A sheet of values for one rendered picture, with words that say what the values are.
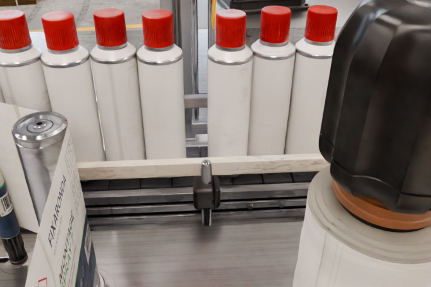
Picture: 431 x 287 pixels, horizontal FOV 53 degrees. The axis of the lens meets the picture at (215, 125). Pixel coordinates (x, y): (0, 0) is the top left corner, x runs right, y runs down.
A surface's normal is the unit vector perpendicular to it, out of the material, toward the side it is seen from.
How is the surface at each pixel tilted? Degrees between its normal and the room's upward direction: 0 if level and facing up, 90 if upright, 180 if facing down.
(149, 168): 90
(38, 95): 90
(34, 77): 90
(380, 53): 67
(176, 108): 90
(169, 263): 0
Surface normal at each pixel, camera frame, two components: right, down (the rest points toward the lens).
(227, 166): 0.07, 0.54
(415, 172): -0.25, 0.51
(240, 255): 0.00, -0.84
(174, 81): 0.71, 0.38
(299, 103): -0.64, 0.41
